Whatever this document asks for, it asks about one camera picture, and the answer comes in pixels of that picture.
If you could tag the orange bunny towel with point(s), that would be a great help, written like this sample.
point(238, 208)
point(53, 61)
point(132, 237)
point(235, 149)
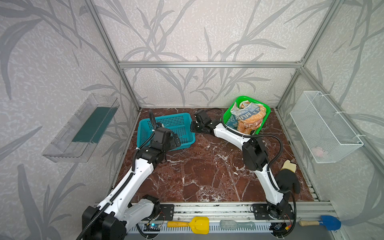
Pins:
point(249, 117)

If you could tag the left controller board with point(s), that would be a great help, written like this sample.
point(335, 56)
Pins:
point(152, 227)

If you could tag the aluminium frame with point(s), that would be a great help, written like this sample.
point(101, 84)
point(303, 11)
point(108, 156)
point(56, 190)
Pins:
point(345, 62)

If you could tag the white wire wall basket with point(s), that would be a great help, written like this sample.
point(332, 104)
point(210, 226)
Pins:
point(322, 125)

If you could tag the clear plastic wall tray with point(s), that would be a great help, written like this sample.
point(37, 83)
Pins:
point(78, 139)

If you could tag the green plastic basket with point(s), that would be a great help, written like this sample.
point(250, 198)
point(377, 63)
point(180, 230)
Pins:
point(240, 99)

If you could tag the black and yellow glove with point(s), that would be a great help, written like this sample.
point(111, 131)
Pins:
point(287, 179)

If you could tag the right controller board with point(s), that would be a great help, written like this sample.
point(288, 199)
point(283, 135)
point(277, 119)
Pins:
point(281, 227)

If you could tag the pink object in wire basket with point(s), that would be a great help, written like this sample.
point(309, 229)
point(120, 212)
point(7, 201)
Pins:
point(318, 152)

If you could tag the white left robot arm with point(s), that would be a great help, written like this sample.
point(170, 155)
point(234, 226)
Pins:
point(113, 217)

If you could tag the pale green brush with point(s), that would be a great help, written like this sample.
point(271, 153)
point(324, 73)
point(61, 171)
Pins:
point(233, 225)

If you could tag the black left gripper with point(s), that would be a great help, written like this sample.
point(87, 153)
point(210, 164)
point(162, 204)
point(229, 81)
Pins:
point(173, 141)

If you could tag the blue bunny towel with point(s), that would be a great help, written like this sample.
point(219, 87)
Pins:
point(232, 122)

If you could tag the blue toy shovel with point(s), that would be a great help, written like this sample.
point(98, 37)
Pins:
point(331, 223)

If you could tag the yellow toy shovel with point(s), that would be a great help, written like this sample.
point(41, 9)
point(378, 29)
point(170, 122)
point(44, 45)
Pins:
point(198, 225)

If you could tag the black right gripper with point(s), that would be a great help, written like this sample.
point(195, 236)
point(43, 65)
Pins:
point(197, 124)

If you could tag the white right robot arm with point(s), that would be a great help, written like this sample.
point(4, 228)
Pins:
point(278, 189)

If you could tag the controller board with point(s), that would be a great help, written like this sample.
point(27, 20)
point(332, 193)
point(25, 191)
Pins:
point(152, 227)
point(281, 227)

